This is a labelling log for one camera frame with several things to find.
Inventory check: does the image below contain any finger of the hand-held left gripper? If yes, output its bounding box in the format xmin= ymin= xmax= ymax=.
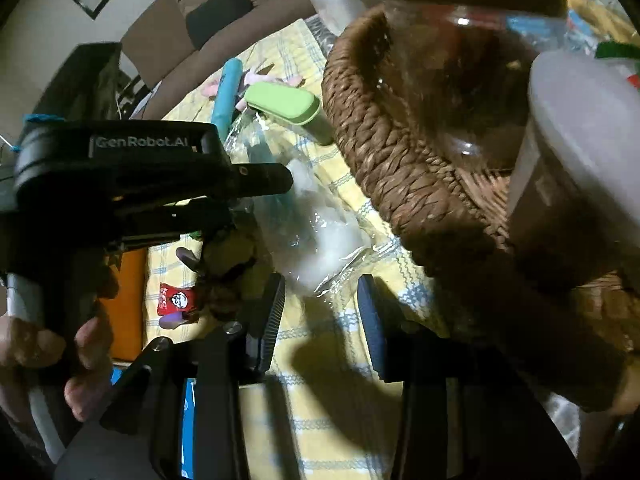
xmin=120 ymin=199 xmax=237 ymax=252
xmin=227 ymin=162 xmax=294 ymax=197

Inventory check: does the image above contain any woven wicker basket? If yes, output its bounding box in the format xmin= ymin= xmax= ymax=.
xmin=320 ymin=5 xmax=640 ymax=411

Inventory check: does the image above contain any person's left hand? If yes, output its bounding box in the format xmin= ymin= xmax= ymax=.
xmin=0 ymin=305 xmax=118 ymax=423

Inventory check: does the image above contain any teal tube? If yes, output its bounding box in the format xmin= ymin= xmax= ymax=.
xmin=210 ymin=57 xmax=246 ymax=143

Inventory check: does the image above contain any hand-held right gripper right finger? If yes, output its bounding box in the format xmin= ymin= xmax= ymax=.
xmin=356 ymin=274 xmax=583 ymax=480

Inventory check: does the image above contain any clear plastic bag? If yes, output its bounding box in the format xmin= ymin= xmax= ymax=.
xmin=222 ymin=110 xmax=373 ymax=296

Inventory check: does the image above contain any red sauce sachet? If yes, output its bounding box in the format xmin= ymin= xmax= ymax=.
xmin=157 ymin=282 xmax=198 ymax=318

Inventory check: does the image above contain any white plastic bottle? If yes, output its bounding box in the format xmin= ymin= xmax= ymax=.
xmin=305 ymin=0 xmax=368 ymax=36

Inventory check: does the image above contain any purple carabiner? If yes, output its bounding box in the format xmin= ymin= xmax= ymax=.
xmin=175 ymin=246 xmax=203 ymax=277

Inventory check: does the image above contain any green glasses case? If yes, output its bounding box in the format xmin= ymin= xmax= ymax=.
xmin=243 ymin=82 xmax=335 ymax=146

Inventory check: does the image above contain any blue packet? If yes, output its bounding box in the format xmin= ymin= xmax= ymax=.
xmin=111 ymin=367 xmax=196 ymax=478

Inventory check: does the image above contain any orange cardboard box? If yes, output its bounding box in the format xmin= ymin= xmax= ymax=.
xmin=97 ymin=247 xmax=148 ymax=363

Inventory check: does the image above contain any translucent white plastic container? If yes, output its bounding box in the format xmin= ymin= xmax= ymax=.
xmin=505 ymin=50 xmax=640 ymax=291

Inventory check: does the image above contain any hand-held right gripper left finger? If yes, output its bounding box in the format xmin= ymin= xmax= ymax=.
xmin=52 ymin=272 xmax=287 ymax=480

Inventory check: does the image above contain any glass jar with cork lid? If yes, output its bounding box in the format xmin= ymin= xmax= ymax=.
xmin=372 ymin=0 xmax=568 ymax=171

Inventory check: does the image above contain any brown sofa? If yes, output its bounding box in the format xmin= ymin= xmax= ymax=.
xmin=120 ymin=0 xmax=381 ymax=106

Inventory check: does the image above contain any black cushion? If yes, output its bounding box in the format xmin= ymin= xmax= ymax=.
xmin=186 ymin=0 xmax=253 ymax=51

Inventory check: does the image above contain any brown plush toy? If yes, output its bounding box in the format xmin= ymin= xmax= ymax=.
xmin=197 ymin=225 xmax=261 ymax=323

